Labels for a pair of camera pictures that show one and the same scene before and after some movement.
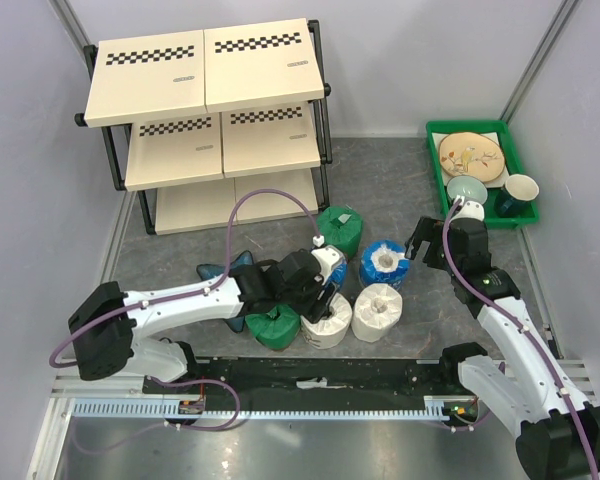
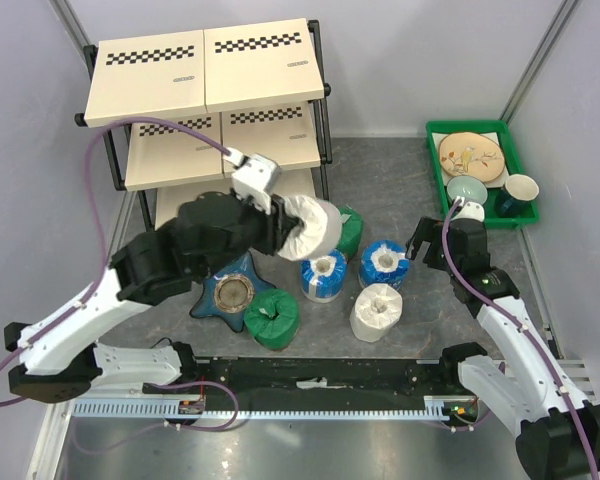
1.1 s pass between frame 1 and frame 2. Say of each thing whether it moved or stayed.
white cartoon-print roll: moved
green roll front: stayed
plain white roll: stayed
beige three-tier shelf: stayed
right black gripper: stayed
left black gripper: moved
